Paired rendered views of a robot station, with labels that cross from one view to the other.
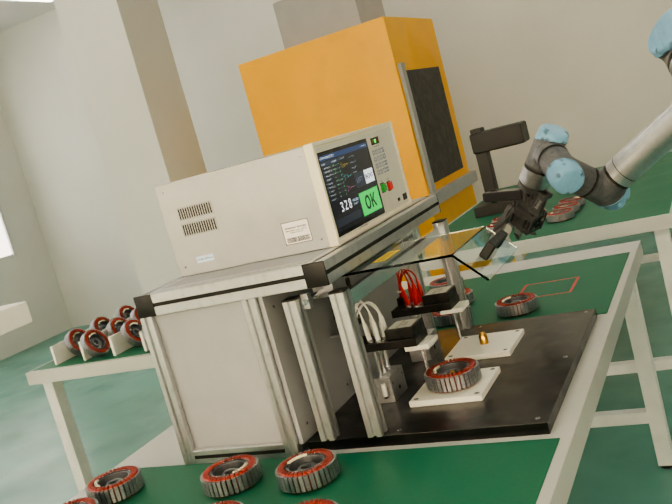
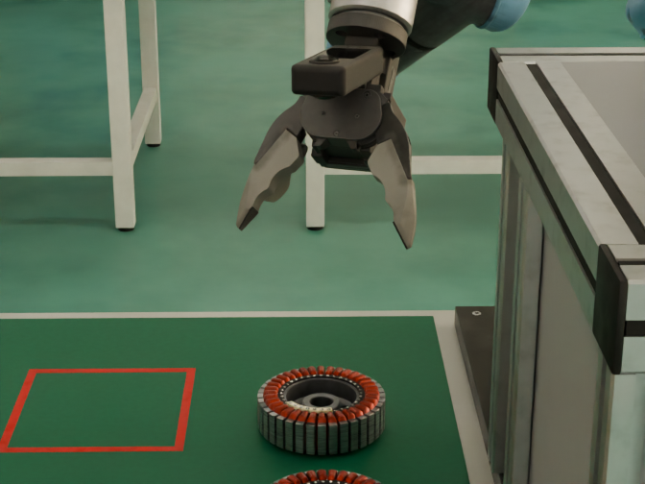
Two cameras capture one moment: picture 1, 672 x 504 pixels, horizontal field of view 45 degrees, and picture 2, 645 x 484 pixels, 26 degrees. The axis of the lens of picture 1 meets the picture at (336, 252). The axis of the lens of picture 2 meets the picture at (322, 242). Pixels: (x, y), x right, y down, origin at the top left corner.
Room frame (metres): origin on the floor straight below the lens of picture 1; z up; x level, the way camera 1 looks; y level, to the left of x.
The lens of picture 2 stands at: (2.61, 0.54, 1.35)
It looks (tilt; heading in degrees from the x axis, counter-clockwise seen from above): 21 degrees down; 242
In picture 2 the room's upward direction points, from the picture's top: straight up
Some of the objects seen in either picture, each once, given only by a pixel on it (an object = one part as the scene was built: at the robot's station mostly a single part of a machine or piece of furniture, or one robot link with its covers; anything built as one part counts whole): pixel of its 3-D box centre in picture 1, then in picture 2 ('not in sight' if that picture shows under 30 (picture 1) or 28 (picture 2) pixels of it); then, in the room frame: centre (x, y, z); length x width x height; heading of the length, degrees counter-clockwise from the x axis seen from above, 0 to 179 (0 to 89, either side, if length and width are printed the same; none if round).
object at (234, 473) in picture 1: (231, 475); not in sight; (1.46, 0.30, 0.77); 0.11 x 0.11 x 0.04
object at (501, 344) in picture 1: (485, 345); not in sight; (1.80, -0.27, 0.78); 0.15 x 0.15 x 0.01; 63
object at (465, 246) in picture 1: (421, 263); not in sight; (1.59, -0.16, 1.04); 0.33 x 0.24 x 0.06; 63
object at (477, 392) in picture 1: (455, 386); not in sight; (1.58, -0.16, 0.78); 0.15 x 0.15 x 0.01; 63
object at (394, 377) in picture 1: (387, 383); not in sight; (1.65, -0.03, 0.80); 0.07 x 0.05 x 0.06; 153
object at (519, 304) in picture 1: (516, 304); (321, 409); (2.10, -0.42, 0.77); 0.11 x 0.11 x 0.04
